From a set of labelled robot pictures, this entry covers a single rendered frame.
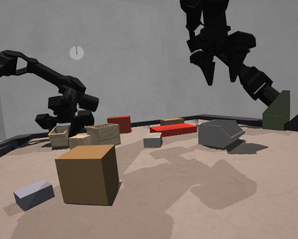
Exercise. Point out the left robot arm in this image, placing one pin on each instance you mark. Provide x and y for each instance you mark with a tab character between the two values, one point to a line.
71	87

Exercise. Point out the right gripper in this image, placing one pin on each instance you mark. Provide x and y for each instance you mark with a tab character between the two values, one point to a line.
235	46

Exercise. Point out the black metal overhead frame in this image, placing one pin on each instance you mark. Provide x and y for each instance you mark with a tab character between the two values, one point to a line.
294	121

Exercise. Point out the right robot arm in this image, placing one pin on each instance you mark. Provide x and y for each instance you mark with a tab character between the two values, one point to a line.
250	77

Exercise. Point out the red flat block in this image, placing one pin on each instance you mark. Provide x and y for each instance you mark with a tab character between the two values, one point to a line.
174	129

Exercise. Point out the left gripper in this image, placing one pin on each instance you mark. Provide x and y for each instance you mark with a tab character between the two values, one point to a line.
77	122

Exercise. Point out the orange-red cube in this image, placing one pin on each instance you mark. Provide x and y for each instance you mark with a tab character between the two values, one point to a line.
124	123

